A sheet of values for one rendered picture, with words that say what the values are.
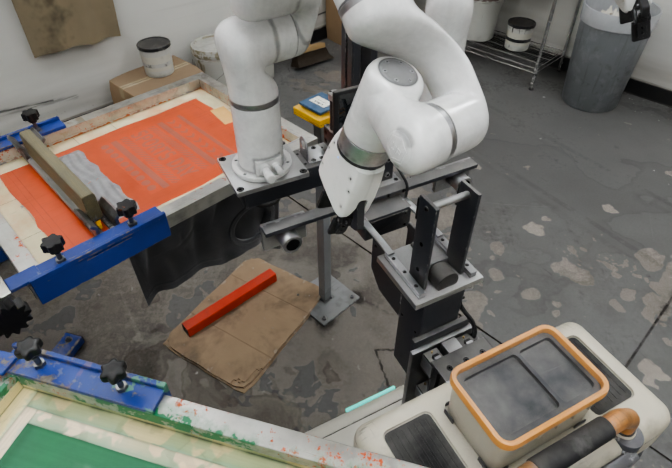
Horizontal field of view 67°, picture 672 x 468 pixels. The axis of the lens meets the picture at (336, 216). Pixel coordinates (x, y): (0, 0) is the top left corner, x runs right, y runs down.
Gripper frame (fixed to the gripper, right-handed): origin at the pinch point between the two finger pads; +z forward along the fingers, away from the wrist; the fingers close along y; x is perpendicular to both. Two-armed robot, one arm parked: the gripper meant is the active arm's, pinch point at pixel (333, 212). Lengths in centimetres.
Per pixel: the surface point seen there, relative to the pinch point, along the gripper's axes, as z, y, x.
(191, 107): 55, -82, -4
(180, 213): 39, -31, -17
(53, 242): 33, -23, -43
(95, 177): 51, -54, -34
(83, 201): 37, -35, -37
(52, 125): 57, -78, -43
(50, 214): 51, -43, -45
